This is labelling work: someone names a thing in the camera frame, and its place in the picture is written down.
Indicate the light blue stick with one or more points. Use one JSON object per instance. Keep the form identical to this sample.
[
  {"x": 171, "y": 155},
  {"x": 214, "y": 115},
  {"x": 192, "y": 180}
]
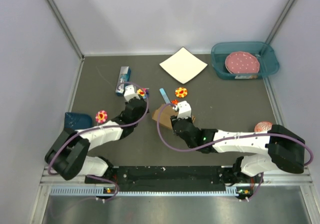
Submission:
[{"x": 164, "y": 96}]

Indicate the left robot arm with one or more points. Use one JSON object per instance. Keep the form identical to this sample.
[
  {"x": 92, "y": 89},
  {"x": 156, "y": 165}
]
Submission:
[{"x": 68, "y": 155}]

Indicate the orange red small toy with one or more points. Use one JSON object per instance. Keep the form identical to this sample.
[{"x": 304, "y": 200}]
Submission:
[{"x": 175, "y": 101}]

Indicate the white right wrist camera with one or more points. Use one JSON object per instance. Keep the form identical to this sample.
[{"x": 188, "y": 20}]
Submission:
[{"x": 183, "y": 109}]

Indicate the rainbow plush flower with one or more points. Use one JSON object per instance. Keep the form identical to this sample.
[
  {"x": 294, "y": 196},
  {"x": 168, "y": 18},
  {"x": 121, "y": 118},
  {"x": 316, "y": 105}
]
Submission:
[{"x": 143, "y": 92}]

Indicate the orange plush flower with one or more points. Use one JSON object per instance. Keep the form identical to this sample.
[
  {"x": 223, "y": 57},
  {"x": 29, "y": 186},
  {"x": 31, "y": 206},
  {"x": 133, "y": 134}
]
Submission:
[{"x": 181, "y": 92}]

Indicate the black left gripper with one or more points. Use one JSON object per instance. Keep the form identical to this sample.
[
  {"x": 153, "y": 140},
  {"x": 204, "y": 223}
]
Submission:
[{"x": 145, "y": 106}]

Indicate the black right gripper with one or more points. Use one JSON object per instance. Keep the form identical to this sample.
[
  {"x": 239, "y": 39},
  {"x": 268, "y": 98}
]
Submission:
[{"x": 174, "y": 119}]

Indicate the pink patterned bowl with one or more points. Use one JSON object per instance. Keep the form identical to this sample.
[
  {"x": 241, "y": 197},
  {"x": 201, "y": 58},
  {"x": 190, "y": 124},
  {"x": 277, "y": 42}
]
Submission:
[{"x": 263, "y": 126}]

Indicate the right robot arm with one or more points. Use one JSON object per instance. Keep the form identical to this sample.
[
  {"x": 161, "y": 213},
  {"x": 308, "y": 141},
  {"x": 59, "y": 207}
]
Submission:
[{"x": 274, "y": 149}]

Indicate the white square plate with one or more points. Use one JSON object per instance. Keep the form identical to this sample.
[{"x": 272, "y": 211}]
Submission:
[{"x": 183, "y": 66}]

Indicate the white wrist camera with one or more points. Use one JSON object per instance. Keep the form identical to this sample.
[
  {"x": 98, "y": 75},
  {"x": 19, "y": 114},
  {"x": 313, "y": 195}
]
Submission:
[
  {"x": 129, "y": 92},
  {"x": 183, "y": 109}
]

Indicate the pink plush flower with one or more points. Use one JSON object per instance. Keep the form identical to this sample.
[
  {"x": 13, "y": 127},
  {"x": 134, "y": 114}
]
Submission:
[{"x": 101, "y": 117}]

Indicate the pink dotted plate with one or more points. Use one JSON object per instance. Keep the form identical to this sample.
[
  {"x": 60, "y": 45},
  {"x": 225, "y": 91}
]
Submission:
[{"x": 240, "y": 62}]

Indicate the dark blue dish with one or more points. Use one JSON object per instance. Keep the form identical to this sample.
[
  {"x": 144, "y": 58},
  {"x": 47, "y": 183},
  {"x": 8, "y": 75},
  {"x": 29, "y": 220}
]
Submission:
[{"x": 77, "y": 121}]

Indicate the blue toothpaste box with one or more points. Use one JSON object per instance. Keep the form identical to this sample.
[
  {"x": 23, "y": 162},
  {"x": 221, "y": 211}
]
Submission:
[{"x": 123, "y": 78}]

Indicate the teal plastic bin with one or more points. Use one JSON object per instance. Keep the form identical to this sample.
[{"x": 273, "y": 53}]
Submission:
[{"x": 264, "y": 53}]

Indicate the white cable duct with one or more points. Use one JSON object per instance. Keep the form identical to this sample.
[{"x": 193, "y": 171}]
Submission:
[{"x": 101, "y": 191}]

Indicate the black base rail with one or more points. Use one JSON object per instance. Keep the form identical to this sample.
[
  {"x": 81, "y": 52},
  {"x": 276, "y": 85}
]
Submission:
[{"x": 177, "y": 178}]

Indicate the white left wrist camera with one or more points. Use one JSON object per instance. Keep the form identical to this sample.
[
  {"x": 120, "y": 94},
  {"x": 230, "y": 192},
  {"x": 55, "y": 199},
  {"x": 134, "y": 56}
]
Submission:
[{"x": 129, "y": 92}]

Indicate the brown cardboard box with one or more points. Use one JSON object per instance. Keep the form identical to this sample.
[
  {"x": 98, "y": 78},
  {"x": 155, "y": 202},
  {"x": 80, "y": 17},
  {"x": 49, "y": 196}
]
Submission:
[{"x": 164, "y": 112}]

